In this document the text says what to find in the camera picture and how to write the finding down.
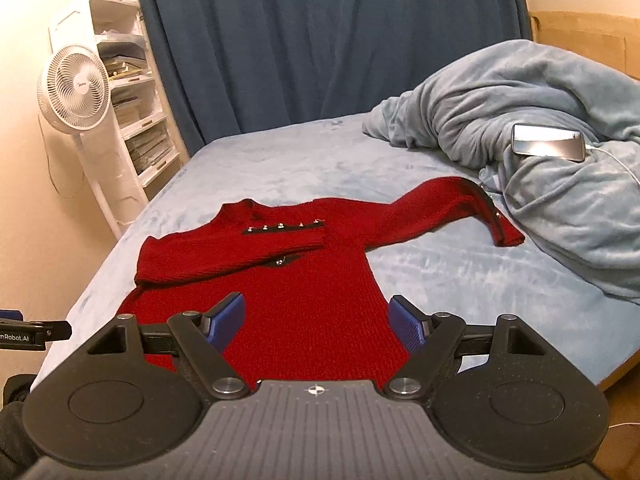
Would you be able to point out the grey-blue fleece blanket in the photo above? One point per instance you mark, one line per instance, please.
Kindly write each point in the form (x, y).
(583, 214)

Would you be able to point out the white shelf unit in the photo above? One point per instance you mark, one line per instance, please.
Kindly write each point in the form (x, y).
(114, 30)

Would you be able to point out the dark blue curtain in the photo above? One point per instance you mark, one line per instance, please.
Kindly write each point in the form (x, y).
(237, 66)

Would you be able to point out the right gripper blue finger seen from side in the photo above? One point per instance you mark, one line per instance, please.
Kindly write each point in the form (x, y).
(15, 315)

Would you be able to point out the light blue bed sheet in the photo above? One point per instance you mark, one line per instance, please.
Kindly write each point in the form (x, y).
(456, 268)

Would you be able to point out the smartphone on blanket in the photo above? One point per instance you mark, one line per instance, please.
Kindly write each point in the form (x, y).
(534, 140)

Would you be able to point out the wooden headboard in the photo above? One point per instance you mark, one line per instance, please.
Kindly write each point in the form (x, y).
(612, 40)

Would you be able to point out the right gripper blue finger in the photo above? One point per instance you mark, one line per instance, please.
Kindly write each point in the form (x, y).
(431, 341)
(200, 340)

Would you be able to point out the red knit sweater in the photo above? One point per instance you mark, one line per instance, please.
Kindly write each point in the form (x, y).
(313, 310)

